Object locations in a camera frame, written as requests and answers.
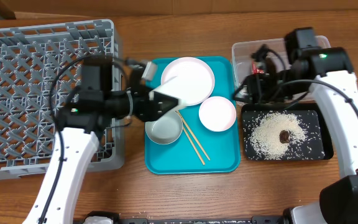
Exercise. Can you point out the black tray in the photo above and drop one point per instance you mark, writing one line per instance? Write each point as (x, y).
(322, 149)

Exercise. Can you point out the clear plastic bin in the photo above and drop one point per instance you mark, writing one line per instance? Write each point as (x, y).
(242, 60)

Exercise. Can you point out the large white plate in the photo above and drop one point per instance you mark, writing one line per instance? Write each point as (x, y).
(198, 78)

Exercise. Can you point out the wooden chopstick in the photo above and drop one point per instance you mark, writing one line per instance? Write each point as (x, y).
(194, 147)
(193, 137)

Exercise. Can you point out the small pink bowl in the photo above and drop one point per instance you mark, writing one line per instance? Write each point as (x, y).
(217, 114)

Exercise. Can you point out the white cup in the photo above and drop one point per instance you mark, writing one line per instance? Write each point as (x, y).
(172, 87)

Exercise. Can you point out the teal serving tray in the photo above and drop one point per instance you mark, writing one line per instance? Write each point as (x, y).
(223, 147)

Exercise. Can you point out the brown food scrap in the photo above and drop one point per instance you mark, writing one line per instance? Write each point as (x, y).
(285, 136)

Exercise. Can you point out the pile of rice grains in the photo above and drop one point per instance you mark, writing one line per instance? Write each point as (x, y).
(272, 133)

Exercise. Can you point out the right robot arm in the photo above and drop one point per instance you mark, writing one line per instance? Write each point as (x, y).
(301, 106)

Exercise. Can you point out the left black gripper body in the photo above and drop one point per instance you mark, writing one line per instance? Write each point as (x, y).
(146, 106)

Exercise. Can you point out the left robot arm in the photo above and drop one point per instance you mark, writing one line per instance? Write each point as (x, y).
(110, 88)

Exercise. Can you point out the grey bowl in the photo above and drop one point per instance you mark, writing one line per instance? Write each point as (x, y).
(166, 129)

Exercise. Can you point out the grey plastic dish rack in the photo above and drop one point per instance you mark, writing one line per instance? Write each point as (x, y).
(32, 79)

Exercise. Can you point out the red snack wrapper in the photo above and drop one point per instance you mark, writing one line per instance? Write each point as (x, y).
(257, 68)

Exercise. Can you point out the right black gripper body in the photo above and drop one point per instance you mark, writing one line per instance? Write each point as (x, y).
(273, 89)

